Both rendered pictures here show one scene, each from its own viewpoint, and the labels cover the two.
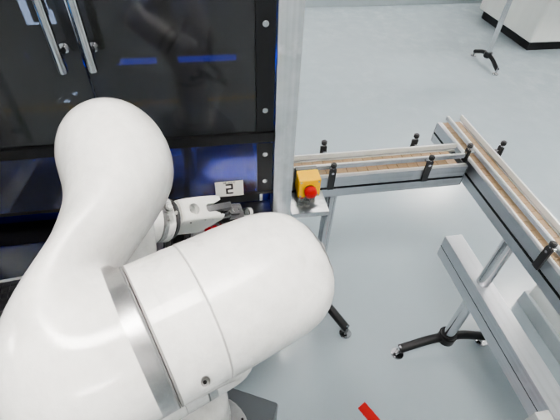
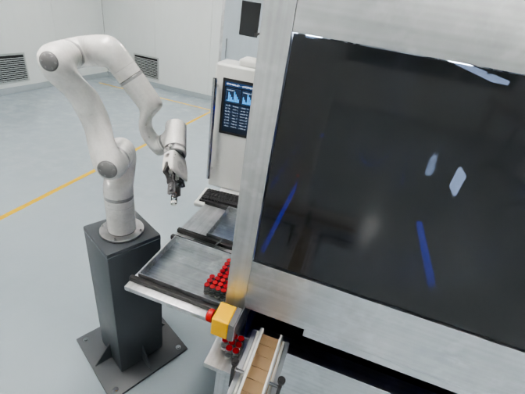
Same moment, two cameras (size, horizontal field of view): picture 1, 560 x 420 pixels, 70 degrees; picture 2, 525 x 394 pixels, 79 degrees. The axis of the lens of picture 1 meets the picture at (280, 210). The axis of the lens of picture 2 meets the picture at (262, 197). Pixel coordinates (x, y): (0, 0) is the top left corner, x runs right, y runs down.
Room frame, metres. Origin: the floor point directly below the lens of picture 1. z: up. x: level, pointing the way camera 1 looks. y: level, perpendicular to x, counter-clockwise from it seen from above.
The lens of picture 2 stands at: (1.29, -0.66, 1.83)
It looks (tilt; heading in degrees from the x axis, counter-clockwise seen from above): 30 degrees down; 114
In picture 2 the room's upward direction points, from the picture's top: 10 degrees clockwise
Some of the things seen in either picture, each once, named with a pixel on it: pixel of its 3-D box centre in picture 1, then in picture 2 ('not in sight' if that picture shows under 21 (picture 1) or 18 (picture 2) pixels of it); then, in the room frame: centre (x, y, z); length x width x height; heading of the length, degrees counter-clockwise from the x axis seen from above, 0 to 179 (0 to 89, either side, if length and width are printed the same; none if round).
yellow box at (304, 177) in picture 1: (307, 182); (226, 320); (0.98, -0.08, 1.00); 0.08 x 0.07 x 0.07; 11
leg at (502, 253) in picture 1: (474, 295); not in sight; (0.94, -0.81, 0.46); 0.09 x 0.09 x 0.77; 11
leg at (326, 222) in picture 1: (321, 249); not in sight; (1.15, -0.19, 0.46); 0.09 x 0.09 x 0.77; 11
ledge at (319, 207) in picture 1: (306, 201); (232, 355); (1.02, -0.09, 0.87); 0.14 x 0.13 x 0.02; 11
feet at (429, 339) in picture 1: (443, 340); not in sight; (0.94, -0.81, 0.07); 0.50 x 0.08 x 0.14; 101
